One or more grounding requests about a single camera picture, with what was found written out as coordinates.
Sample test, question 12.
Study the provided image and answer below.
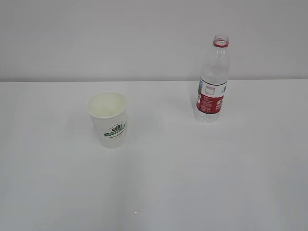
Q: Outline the white paper cup green logo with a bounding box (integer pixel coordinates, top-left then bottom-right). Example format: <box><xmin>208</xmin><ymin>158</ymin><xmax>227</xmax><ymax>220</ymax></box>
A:
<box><xmin>86</xmin><ymin>91</ymin><xmax>127</xmax><ymax>148</ymax></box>

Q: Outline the clear water bottle red label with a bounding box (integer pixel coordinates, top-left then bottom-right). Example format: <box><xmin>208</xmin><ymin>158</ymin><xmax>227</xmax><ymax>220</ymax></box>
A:
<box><xmin>194</xmin><ymin>35</ymin><xmax>230</xmax><ymax>123</ymax></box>

